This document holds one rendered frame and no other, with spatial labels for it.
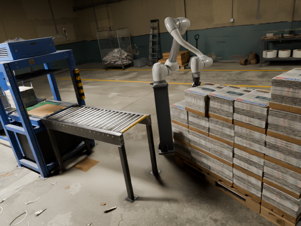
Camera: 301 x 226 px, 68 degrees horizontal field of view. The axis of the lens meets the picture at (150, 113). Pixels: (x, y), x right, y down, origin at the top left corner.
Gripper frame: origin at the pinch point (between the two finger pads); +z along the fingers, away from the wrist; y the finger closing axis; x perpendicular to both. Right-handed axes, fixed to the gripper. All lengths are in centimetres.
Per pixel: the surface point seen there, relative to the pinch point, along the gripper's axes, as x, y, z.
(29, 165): 154, -175, 87
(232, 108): -59, -18, -4
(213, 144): -40, -19, 40
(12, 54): 148, -150, -62
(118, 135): 11, -97, 16
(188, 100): -7.1, -20.0, -0.8
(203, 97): -28.5, -21.1, -8.8
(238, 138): -67, -18, 23
